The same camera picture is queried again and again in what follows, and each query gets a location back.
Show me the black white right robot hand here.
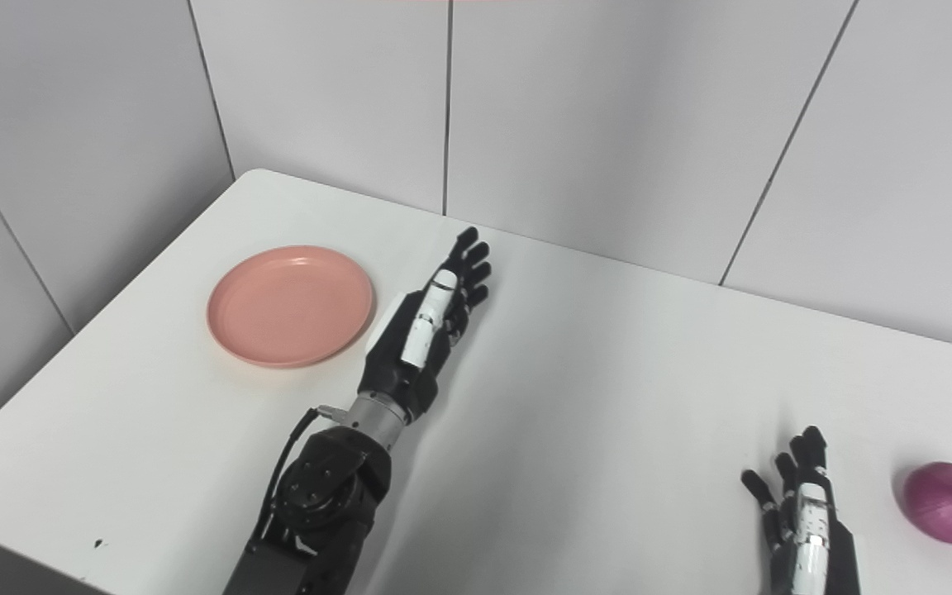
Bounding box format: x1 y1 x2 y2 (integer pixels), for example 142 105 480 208
741 426 861 595

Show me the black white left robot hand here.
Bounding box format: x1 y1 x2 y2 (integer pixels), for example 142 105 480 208
358 226 493 426

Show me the pink round plate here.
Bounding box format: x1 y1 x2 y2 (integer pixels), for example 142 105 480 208
206 245 375 369

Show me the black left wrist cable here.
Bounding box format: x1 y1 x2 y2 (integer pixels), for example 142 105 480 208
257 405 346 538

